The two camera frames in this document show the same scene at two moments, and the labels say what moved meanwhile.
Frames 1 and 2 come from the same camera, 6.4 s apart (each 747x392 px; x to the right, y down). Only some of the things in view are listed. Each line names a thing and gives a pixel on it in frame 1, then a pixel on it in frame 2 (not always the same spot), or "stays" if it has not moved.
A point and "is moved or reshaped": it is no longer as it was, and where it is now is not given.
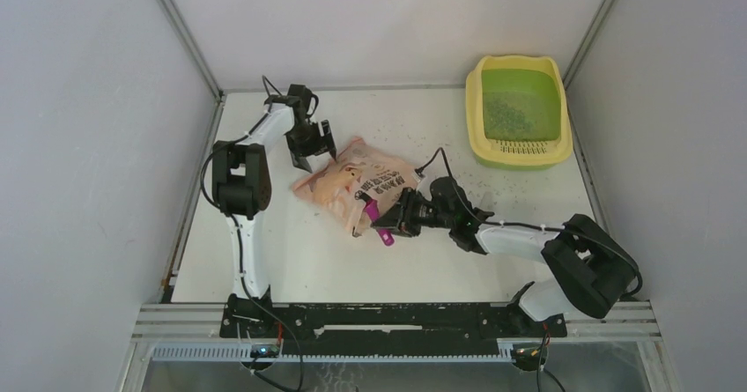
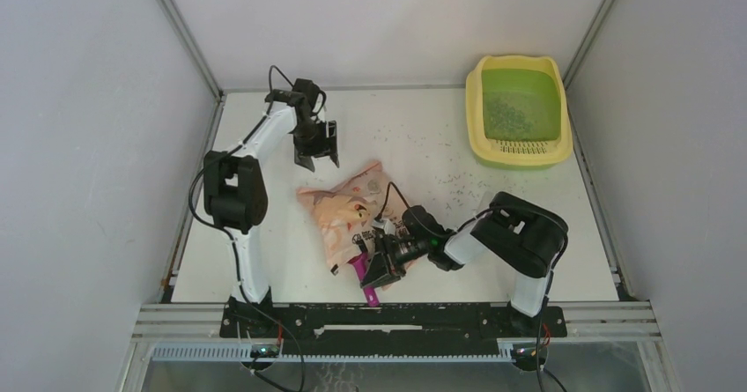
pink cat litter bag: [359, 174] is moved or reshaped
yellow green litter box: [518, 112] stays
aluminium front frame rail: [173, 322] stays
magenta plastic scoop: [373, 213] → [371, 293]
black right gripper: [396, 218] → [379, 271]
